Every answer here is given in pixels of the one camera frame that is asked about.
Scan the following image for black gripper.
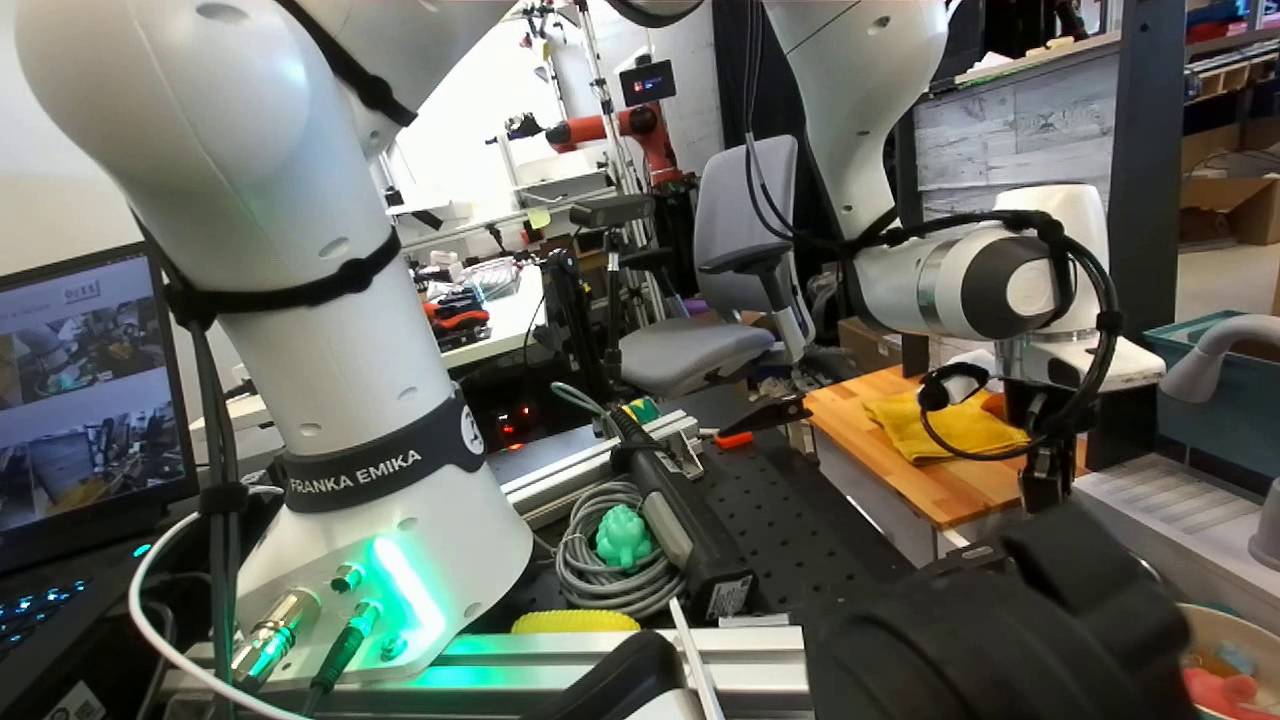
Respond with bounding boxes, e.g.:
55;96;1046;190
1008;375;1089;517

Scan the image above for yellow terry towel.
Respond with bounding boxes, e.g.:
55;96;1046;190
866;386;1037;467

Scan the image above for grey toy faucet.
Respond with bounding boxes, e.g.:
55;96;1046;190
1157;314;1280;578

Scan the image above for large teal bin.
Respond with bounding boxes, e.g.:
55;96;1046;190
1142;308;1280;486

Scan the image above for white teal bowl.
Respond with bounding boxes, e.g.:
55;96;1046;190
1175;597;1280;720

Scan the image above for black perforated breadboard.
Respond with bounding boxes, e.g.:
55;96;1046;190
624;426;925;632

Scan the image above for cardboard box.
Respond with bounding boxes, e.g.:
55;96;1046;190
1175;126;1280;248

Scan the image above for grey office chair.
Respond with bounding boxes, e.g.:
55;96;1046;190
612;133;819;397

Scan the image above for green stop button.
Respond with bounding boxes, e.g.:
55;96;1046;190
591;502;660;578

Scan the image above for yellow flat object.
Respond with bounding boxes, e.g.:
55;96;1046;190
509;608;644;641

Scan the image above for black box red lights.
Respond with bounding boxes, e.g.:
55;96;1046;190
458;356;591;455

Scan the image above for white desk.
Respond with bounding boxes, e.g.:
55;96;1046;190
386;195;553;375

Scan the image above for red background robot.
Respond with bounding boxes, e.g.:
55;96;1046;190
542;51;696;193

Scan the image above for black laptop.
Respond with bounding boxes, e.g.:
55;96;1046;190
0;240;203;720

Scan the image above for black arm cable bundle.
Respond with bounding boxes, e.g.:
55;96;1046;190
916;213;1124;463

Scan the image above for black camera housing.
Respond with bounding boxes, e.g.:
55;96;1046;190
805;502;1197;720

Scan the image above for orange handled black clamp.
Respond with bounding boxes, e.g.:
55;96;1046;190
606;397;762;486

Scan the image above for black kitchen frame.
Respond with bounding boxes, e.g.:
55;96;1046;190
894;0;1193;472

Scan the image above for grey coiled cable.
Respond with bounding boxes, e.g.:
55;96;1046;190
547;477;691;622

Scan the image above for silver aluminium rail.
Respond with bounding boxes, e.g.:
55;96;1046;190
156;626;816;705

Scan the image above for white base cable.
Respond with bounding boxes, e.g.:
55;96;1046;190
125;504;311;720

